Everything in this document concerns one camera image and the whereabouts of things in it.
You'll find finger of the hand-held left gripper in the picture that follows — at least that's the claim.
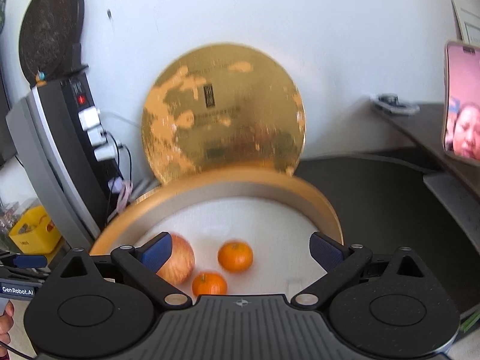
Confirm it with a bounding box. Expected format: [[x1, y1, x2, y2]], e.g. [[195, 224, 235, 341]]
[[0, 253, 49, 271]]

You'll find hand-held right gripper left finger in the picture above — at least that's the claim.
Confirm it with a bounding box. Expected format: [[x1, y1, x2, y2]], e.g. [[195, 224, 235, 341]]
[[58, 232, 191, 307]]

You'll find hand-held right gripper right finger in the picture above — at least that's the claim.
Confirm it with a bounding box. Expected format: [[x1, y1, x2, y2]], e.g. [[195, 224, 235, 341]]
[[290, 232, 426, 307]]

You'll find red yellow apple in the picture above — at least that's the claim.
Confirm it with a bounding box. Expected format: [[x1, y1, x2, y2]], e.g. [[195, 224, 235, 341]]
[[155, 234, 196, 286]]

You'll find orange tangerine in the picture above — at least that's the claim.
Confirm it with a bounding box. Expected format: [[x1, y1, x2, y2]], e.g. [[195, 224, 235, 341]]
[[192, 272, 228, 297], [217, 241, 254, 273]]

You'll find round gold gift box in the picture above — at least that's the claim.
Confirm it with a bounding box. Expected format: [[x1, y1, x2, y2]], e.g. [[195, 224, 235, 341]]
[[89, 169, 344, 298]]

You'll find dark desktop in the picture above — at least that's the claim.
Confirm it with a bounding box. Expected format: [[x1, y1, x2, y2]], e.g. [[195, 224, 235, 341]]
[[124, 154, 480, 320]]

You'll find person's left hand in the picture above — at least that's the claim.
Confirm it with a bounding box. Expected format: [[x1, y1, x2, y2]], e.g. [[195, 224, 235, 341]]
[[0, 302, 16, 346]]

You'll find yellow plastic crate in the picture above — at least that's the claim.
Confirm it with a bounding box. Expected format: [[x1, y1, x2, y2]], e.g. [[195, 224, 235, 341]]
[[8, 205, 62, 254]]

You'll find white charger plug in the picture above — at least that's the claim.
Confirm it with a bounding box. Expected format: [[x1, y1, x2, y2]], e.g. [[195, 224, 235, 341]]
[[78, 107, 101, 128], [86, 125, 107, 146], [94, 142, 122, 161]]

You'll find grey flat board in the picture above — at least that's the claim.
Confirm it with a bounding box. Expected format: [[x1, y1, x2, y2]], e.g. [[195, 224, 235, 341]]
[[424, 172, 480, 249]]

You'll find round gold box lid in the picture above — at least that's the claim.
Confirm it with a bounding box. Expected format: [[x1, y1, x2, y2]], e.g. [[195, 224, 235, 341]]
[[141, 43, 306, 186]]

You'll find dark wooden shelf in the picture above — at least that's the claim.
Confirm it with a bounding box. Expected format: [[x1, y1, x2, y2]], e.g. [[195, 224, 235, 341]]
[[371, 97, 480, 192]]

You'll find black power strip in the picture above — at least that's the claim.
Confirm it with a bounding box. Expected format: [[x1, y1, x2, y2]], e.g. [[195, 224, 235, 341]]
[[60, 43, 125, 226]]

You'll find smartphone with lit screen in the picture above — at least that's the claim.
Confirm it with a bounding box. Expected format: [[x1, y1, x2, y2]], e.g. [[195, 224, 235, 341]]
[[442, 40, 480, 166]]

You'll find dark round disc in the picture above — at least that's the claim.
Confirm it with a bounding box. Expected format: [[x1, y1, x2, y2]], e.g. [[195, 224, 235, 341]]
[[18, 0, 85, 83]]

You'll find framed paper certificate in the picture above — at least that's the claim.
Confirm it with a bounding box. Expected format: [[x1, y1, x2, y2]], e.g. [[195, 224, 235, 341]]
[[451, 0, 480, 46]]

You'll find pink coiled cable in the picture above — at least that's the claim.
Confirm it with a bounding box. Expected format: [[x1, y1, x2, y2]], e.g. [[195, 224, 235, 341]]
[[115, 180, 134, 214]]

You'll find black charging cable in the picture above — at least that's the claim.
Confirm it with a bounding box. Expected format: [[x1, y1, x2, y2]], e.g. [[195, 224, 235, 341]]
[[119, 144, 134, 196], [105, 131, 126, 182]]

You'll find thin white cable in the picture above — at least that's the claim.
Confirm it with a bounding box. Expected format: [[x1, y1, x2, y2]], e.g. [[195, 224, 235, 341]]
[[99, 110, 145, 129]]

